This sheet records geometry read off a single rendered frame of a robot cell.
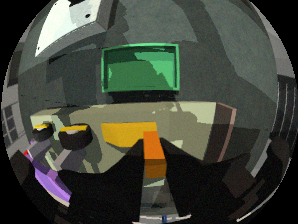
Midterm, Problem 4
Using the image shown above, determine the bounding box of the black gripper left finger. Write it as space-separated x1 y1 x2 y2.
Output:
57 139 145 222

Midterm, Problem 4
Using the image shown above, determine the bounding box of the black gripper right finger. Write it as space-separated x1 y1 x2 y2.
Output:
160 137 250 217

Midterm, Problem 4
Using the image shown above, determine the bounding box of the green tray floor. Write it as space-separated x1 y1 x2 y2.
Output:
108 48 176 88

